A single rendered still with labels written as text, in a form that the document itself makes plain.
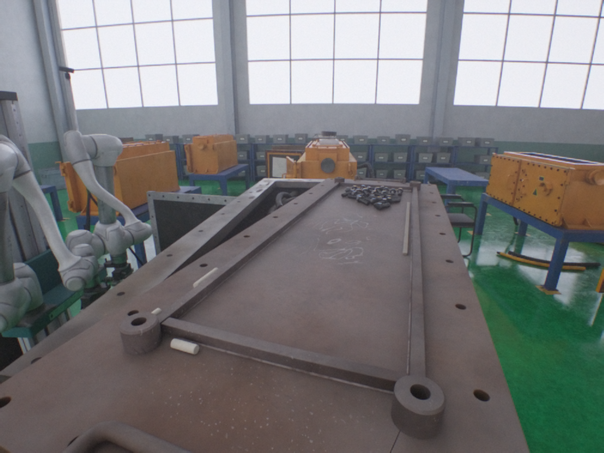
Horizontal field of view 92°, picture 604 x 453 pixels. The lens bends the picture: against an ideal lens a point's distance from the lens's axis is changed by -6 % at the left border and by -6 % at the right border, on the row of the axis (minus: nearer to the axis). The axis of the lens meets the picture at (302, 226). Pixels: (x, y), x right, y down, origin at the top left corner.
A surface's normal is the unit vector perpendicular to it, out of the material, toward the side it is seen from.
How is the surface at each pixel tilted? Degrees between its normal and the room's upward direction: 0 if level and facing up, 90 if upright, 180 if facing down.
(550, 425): 0
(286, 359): 90
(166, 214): 90
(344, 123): 90
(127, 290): 0
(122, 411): 0
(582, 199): 90
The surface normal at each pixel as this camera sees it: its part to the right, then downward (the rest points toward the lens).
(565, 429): 0.00, -0.95
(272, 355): -0.33, 0.29
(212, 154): -0.10, 0.31
